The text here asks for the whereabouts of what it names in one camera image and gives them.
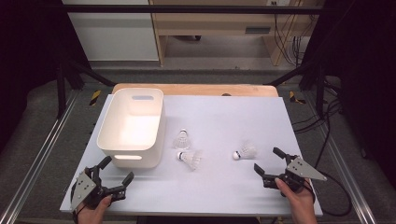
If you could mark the aluminium floor rail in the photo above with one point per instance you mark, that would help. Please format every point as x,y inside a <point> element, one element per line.
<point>345,168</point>
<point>37,155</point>

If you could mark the black metal stand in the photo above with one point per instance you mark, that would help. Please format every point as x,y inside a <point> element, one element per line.
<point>319,90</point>
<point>61,90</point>

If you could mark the black horizontal frame bar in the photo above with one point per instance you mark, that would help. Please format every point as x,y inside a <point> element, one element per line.
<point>186,9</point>

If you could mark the white board sheet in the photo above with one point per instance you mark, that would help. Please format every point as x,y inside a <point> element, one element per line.
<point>218,124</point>

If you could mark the white cabinet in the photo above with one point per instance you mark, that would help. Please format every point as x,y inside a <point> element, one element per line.
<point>115,34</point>

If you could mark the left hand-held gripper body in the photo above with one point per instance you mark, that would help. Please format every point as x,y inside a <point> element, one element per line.
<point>81,188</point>

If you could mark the white feather shuttlecock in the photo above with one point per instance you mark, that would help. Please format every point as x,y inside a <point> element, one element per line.
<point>191,158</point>
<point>181,141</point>
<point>247,151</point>

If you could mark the person's right hand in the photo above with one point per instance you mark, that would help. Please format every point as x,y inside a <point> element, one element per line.
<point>302,207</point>

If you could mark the person's left hand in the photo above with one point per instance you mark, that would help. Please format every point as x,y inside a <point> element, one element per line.
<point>93,216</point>

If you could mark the black curtain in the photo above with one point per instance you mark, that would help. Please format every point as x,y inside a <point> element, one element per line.
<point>28,62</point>
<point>367,77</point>

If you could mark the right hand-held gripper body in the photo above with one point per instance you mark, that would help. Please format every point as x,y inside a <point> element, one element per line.
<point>302,170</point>

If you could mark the white plastic basket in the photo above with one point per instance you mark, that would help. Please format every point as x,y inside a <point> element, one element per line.
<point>134,130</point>

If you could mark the light wooden desk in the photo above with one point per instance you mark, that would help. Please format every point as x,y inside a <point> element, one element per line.
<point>214,23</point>

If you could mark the wooden table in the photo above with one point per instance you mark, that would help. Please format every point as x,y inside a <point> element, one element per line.
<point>202,89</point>

